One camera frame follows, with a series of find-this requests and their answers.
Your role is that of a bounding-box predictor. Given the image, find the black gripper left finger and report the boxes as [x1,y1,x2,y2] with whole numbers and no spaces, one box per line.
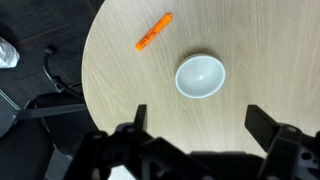
[133,104,148,133]

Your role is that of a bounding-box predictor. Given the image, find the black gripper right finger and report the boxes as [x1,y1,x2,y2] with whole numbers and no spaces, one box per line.
[244,104,282,153]

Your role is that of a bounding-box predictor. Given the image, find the orange carrot toy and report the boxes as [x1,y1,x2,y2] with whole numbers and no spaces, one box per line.
[135,12,174,52]

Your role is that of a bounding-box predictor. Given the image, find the white ceramic bowl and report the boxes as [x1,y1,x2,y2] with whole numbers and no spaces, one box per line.
[174,54,227,100]

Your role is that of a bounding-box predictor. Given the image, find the black mesh chair with armrests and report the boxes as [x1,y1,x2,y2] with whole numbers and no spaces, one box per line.
[0,45,98,180]

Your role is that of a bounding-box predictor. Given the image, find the crumpled clear plastic bag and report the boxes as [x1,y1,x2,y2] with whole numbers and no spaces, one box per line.
[0,36,21,70]

